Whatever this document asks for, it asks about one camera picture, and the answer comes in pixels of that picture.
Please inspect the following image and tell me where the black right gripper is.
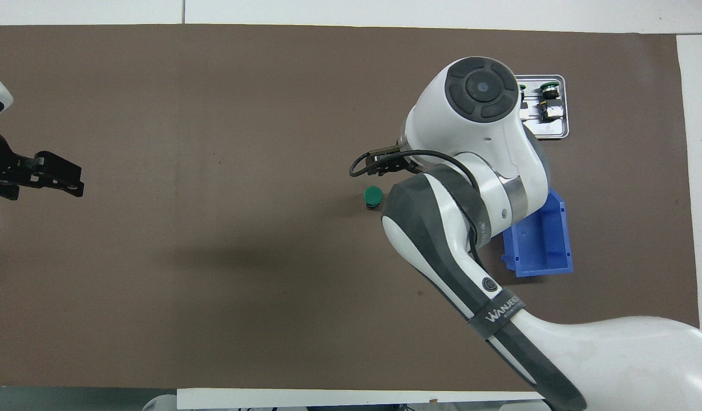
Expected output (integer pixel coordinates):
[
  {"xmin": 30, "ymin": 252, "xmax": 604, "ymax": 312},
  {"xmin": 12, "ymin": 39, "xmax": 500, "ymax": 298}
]
[{"xmin": 367, "ymin": 143, "xmax": 425, "ymax": 176}]

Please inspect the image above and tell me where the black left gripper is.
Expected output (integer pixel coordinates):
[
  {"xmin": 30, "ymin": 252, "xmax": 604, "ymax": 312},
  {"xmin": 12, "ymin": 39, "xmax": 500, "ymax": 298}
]
[{"xmin": 0, "ymin": 128, "xmax": 85, "ymax": 200}]

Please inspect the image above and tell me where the silver metal tray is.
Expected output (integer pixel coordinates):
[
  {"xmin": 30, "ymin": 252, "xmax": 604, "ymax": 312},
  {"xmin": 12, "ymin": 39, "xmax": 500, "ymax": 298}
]
[{"xmin": 514, "ymin": 75, "xmax": 570, "ymax": 142}]

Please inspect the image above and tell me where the blue plastic storage bin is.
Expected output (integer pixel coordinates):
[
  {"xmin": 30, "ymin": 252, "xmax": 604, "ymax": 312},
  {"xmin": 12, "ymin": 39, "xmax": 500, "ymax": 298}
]
[{"xmin": 501, "ymin": 188, "xmax": 575, "ymax": 278}]

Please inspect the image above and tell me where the brown table mat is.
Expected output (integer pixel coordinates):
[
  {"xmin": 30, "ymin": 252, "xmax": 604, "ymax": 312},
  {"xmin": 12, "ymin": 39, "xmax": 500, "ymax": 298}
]
[{"xmin": 0, "ymin": 25, "xmax": 700, "ymax": 393}]

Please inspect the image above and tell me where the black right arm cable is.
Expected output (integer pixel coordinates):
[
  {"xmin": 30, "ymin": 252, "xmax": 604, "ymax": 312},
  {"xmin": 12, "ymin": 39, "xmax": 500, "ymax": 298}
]
[{"xmin": 349, "ymin": 148, "xmax": 483, "ymax": 263}]

